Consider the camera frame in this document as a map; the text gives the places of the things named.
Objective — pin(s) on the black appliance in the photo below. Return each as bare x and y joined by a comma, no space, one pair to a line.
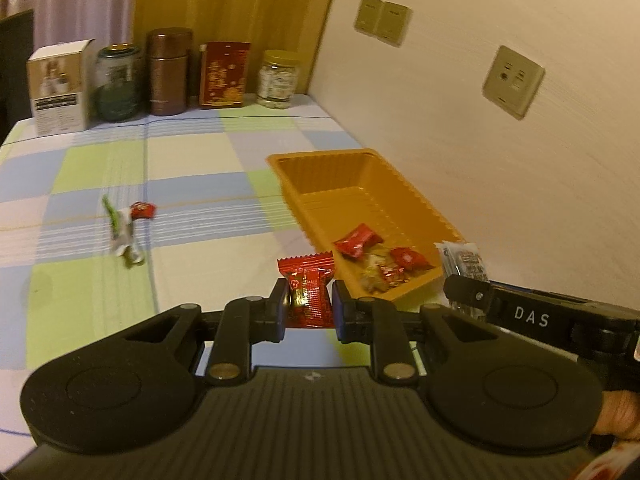
15,70

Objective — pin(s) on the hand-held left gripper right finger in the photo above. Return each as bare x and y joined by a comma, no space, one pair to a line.
339,312

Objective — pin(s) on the brown metal canister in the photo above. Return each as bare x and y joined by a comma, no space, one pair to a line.
169,75

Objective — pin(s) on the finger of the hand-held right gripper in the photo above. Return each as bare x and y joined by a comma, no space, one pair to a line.
467,296

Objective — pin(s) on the orange plastic tray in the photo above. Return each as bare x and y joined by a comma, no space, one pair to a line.
340,175

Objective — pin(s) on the long green snack packet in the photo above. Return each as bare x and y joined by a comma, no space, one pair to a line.
122,232

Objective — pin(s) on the clear plastic nut jar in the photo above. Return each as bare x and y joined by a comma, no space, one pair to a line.
277,82

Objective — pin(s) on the white cardboard box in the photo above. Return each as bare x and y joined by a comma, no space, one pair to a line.
57,100

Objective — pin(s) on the red gift box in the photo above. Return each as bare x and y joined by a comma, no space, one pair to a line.
224,77

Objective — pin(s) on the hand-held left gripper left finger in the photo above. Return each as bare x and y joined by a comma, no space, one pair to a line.
282,310

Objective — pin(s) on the green packet with brown cake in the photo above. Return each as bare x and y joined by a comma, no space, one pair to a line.
372,266

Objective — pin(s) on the checked tablecloth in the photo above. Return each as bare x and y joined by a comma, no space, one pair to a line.
75,310

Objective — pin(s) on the green glass jar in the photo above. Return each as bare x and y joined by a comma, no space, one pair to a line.
117,90

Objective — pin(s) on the small red candy packet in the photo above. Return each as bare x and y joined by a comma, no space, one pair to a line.
142,210

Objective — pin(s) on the red white printed cloth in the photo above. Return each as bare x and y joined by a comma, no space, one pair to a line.
612,465

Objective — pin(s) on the red serrated snack packet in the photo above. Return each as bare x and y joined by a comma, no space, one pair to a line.
310,285

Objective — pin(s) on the beige wall socket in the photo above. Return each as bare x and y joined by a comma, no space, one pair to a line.
512,82

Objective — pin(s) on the person's right hand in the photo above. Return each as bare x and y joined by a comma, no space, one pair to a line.
620,412

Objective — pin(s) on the silver grey snack packet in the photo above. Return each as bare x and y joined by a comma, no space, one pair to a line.
465,260

